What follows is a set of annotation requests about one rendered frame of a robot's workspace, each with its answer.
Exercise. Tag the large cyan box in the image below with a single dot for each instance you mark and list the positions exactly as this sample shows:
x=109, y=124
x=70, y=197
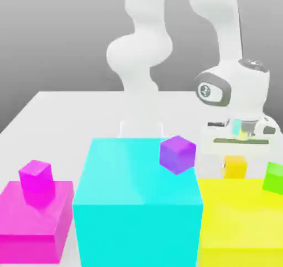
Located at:
x=137, y=205

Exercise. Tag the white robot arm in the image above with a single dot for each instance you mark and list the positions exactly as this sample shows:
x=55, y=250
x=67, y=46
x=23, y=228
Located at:
x=141, y=48

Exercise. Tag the small purple cube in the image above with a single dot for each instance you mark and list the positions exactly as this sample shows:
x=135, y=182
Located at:
x=176, y=155

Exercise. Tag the small orange cube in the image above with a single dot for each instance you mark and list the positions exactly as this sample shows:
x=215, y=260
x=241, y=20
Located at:
x=236, y=167

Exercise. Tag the small green cube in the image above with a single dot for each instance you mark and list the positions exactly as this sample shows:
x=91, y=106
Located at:
x=274, y=178

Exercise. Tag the large yellow box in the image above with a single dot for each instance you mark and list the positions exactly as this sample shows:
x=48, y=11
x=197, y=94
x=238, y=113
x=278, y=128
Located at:
x=241, y=222

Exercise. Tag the large magenta box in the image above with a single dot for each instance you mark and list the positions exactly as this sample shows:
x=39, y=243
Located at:
x=31, y=227

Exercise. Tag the small magenta cube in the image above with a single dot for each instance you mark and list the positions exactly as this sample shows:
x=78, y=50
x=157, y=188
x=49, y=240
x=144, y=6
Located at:
x=37, y=183

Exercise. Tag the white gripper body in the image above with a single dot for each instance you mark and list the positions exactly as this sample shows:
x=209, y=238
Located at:
x=241, y=147

